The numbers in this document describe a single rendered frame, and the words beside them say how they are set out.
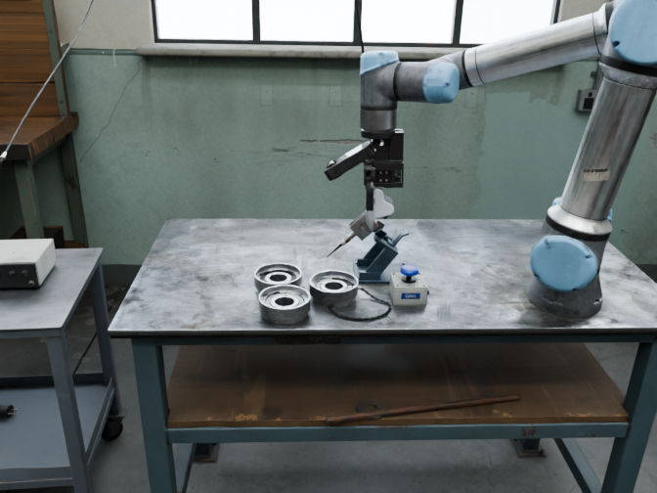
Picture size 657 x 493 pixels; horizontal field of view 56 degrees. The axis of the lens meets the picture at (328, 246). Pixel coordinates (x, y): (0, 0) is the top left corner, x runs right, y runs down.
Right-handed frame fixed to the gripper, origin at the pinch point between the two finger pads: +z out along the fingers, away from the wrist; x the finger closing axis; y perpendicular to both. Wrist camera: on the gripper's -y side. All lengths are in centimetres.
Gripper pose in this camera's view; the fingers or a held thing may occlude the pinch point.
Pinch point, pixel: (368, 222)
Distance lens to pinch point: 135.5
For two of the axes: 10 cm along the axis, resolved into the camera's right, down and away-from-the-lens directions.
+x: 0.4, -3.6, 9.3
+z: 0.2, 9.3, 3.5
